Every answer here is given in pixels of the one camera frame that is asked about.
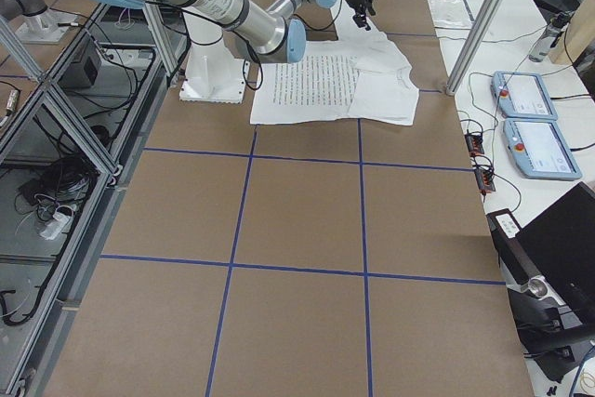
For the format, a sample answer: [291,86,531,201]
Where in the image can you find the black computer box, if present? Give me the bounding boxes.
[486,208,549,299]

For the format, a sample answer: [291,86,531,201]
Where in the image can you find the grey controller box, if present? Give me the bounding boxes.
[59,40,100,89]

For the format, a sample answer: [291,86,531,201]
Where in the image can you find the upper blue teach pendant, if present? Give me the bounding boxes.
[491,71,558,121]

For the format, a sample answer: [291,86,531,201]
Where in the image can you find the blue teach pendant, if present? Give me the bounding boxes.
[503,118,582,180]
[491,71,558,121]

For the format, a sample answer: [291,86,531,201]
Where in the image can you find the clear plastic water bottle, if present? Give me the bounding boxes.
[529,12,572,62]

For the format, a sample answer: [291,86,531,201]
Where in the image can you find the aluminium frame rail structure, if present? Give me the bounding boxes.
[1,5,189,396]

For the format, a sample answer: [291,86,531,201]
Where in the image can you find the lower blue teach pendant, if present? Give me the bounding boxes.
[503,118,582,180]

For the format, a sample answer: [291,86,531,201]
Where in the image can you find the white power strip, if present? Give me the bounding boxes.
[39,207,74,241]

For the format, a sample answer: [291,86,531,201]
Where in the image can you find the white printed long-sleeve shirt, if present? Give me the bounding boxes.
[250,33,419,126]

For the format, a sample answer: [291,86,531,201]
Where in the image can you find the clear plastic sheet black-edged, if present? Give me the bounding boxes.
[427,0,474,30]

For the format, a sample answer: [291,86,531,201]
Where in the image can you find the upper orange black terminal board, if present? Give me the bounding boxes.
[464,132,485,157]

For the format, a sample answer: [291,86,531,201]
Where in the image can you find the aluminium frame post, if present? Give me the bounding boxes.
[445,0,503,96]

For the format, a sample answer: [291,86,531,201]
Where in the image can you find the lower orange black terminal board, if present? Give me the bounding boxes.
[473,165,496,196]

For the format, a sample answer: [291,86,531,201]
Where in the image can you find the orange black terminal board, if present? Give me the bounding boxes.
[473,165,496,196]
[464,132,485,157]

